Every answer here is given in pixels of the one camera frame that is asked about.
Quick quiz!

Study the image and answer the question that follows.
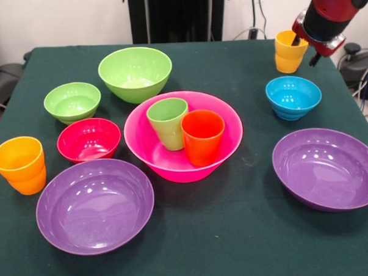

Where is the blue bowl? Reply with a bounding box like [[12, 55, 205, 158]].
[[264, 74, 323, 122]]

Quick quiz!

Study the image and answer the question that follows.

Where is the small red bowl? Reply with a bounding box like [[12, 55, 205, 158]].
[[56, 116, 123, 165]]

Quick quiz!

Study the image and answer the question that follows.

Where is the black floor stand base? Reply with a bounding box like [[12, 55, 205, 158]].
[[336, 42, 368, 88], [0, 61, 27, 106]]

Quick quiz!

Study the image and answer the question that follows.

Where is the dark green tablecloth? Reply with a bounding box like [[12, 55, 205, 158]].
[[0, 32, 368, 276]]

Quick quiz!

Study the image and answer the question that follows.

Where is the purple bowl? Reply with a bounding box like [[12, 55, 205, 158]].
[[270, 125, 368, 216], [33, 156, 158, 259]]

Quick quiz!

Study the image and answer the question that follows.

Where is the black hanging cable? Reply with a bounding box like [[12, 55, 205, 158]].
[[231, 0, 269, 41]]

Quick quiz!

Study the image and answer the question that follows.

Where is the small green bowl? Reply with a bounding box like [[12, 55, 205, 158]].
[[42, 81, 103, 127]]

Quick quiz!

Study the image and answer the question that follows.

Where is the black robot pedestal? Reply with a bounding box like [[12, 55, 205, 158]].
[[122, 0, 233, 46]]

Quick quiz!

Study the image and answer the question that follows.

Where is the green cup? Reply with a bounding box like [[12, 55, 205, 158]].
[[145, 96, 191, 153]]

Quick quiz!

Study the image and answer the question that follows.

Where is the blue and white cable bundle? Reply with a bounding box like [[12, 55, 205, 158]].
[[350, 61, 368, 103]]

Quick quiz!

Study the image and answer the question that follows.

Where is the orange cup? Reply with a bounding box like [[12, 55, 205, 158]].
[[0, 135, 48, 197]]

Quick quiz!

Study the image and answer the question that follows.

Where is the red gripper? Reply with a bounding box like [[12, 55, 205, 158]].
[[289, 6, 348, 68]]

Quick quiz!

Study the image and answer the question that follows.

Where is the large pink bowl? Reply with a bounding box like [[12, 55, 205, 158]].
[[121, 88, 247, 186]]

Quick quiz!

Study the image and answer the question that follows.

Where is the large green bowl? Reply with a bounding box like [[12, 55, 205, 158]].
[[96, 45, 175, 106]]

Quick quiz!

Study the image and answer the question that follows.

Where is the red cup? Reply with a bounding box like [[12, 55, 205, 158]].
[[179, 108, 228, 168]]

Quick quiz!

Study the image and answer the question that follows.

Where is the yellow cup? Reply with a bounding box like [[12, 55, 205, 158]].
[[273, 29, 311, 74]]

